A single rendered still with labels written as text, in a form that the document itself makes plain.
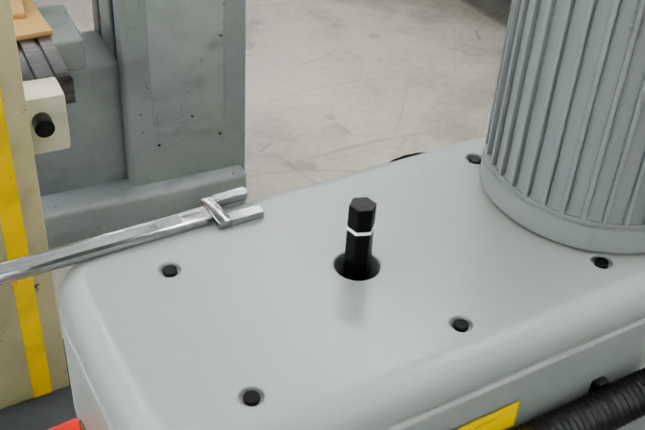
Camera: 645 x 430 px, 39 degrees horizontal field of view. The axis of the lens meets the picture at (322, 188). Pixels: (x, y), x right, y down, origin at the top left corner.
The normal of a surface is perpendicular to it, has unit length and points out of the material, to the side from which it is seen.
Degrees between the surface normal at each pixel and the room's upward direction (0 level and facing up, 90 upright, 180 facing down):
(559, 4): 90
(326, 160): 0
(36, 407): 0
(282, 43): 0
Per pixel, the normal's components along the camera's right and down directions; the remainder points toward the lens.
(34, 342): 0.50, 0.52
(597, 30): -0.57, 0.45
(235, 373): 0.05, -0.82
